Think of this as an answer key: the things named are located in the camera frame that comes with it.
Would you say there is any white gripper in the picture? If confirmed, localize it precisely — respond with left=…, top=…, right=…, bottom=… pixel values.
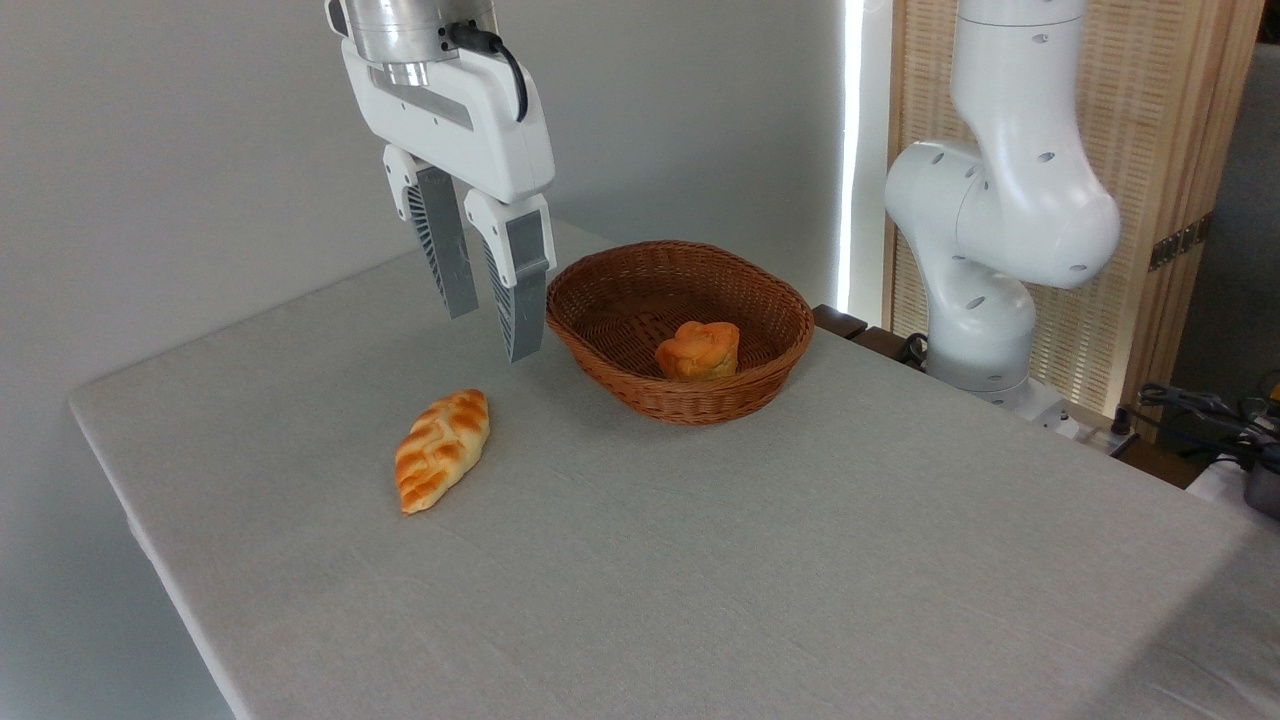
left=340, top=40, right=557, bottom=364

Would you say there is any braided golden bread loaf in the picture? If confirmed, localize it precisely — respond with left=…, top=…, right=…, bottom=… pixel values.
left=394, top=388, right=492, bottom=516

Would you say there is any brown wicker basket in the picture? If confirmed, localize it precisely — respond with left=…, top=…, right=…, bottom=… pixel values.
left=545, top=239, right=817, bottom=428

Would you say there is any small round orange bun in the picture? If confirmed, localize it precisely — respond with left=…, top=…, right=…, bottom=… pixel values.
left=654, top=320, right=742, bottom=383

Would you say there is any grey tablecloth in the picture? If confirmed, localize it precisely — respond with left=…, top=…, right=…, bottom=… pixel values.
left=67, top=215, right=1280, bottom=720

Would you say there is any metal screen hinge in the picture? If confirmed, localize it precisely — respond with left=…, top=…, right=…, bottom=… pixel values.
left=1147, top=212, right=1215, bottom=273

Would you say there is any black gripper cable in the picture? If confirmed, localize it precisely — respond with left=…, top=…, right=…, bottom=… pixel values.
left=446, top=22, right=530, bottom=124

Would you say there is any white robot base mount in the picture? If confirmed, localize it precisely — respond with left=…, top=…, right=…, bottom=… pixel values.
left=985, top=382, right=1083, bottom=442

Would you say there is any black cable bundle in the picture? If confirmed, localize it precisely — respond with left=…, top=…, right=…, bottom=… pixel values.
left=1135, top=381, right=1280, bottom=473

